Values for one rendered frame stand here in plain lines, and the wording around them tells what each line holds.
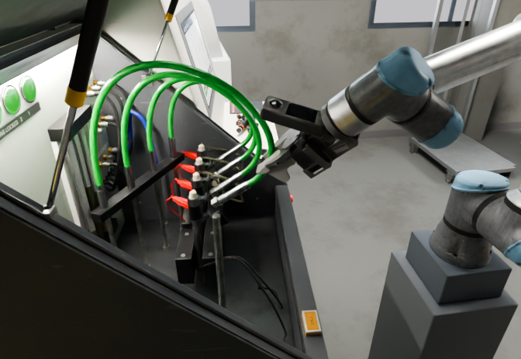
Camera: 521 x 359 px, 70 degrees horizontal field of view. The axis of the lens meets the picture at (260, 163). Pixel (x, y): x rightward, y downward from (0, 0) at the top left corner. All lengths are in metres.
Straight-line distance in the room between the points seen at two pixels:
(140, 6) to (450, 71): 0.76
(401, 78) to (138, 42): 0.75
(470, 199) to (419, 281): 0.30
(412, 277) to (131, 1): 1.07
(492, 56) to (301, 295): 0.61
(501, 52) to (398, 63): 0.32
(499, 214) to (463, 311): 0.30
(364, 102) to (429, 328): 0.72
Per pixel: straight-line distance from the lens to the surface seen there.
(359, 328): 2.06
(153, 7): 1.09
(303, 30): 3.42
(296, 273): 0.90
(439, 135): 0.66
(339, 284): 2.23
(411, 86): 0.57
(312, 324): 0.80
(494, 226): 0.97
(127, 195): 0.94
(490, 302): 1.21
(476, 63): 0.83
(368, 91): 0.59
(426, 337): 1.17
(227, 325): 0.60
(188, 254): 0.92
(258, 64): 3.40
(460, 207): 1.04
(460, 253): 1.10
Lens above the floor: 1.59
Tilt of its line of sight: 29 degrees down
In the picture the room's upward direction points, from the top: straight up
